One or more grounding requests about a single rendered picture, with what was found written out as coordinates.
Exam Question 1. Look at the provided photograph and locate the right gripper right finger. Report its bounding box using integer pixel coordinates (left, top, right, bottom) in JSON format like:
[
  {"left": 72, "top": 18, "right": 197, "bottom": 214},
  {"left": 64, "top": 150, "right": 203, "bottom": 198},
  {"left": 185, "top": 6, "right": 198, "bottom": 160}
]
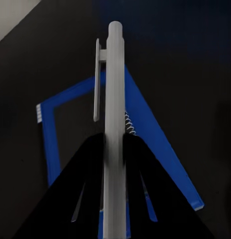
[{"left": 124, "top": 132, "right": 215, "bottom": 239}]

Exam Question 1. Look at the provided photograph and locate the notebook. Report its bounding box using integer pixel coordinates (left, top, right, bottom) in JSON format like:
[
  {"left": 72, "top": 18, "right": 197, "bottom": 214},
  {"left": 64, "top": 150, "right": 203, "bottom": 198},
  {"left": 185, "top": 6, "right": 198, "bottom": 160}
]
[{"left": 53, "top": 84, "right": 147, "bottom": 222}]

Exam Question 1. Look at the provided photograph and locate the pen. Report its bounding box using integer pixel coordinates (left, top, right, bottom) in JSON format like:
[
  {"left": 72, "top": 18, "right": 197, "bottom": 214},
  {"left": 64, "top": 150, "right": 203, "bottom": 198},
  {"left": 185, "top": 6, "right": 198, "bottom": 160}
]
[{"left": 94, "top": 21, "right": 126, "bottom": 239}]

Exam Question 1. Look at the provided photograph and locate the folder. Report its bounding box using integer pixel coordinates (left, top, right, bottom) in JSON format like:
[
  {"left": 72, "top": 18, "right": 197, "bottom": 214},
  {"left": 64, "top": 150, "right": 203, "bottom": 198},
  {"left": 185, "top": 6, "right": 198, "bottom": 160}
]
[{"left": 36, "top": 66, "right": 205, "bottom": 239}]

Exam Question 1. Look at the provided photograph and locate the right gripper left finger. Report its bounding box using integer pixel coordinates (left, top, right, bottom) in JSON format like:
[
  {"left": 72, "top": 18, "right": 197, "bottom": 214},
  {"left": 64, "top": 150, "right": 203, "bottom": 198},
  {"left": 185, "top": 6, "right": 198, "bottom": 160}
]
[{"left": 12, "top": 132, "right": 104, "bottom": 239}]

